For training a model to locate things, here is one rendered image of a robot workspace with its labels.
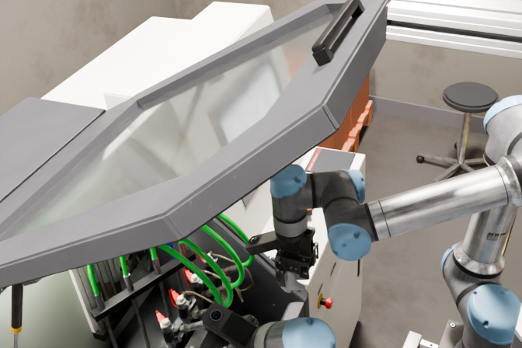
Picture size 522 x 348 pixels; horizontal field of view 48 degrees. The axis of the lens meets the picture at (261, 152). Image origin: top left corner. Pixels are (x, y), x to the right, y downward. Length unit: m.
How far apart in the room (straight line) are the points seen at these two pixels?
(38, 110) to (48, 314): 0.56
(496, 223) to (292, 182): 0.46
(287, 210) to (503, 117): 0.47
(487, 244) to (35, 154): 1.10
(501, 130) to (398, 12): 0.55
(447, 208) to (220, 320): 0.46
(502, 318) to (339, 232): 0.46
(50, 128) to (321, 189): 0.80
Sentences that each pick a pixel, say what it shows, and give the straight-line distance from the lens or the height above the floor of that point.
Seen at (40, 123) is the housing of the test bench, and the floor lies 1.50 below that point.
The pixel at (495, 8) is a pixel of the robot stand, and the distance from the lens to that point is 0.74.
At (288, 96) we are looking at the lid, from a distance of 0.74.
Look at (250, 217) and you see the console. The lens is 1.88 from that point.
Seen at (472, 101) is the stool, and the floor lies 0.57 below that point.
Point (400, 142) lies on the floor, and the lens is 4.10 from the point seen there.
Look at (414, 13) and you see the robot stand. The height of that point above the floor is 2.02.
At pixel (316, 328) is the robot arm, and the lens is 0.92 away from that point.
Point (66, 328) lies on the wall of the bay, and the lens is 1.71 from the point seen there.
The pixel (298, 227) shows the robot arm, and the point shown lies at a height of 1.45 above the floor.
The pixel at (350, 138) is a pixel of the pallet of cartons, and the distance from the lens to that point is 3.89.
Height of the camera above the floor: 2.30
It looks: 35 degrees down
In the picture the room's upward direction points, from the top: 5 degrees counter-clockwise
